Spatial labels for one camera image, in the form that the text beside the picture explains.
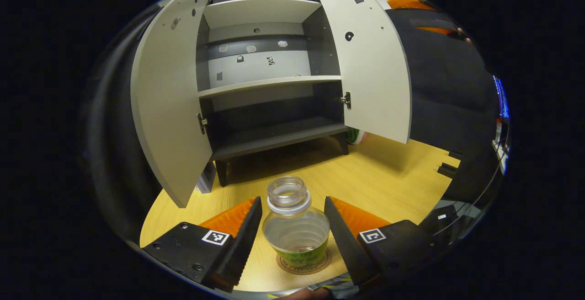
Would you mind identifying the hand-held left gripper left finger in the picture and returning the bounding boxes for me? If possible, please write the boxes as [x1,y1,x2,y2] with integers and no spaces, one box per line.
[141,196,263,292]

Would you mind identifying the grey cabinet door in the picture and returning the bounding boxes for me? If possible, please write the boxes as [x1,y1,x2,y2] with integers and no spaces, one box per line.
[130,0,215,208]
[315,0,413,144]

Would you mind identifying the clear bottle green label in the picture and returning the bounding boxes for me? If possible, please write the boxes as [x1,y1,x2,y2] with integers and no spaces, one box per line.
[262,176,331,268]

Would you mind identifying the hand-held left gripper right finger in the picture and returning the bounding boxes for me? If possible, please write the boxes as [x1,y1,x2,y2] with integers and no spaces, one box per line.
[324,196,437,289]

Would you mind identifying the round brown coaster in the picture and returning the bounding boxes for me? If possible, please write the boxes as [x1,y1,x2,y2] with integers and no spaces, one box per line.
[276,250,333,276]

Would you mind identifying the small black block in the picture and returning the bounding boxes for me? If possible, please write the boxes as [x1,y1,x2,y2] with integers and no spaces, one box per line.
[436,150,462,178]

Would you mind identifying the white cabinet shelf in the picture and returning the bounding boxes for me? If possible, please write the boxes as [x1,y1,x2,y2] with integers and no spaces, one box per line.
[198,75,342,99]
[202,0,322,29]

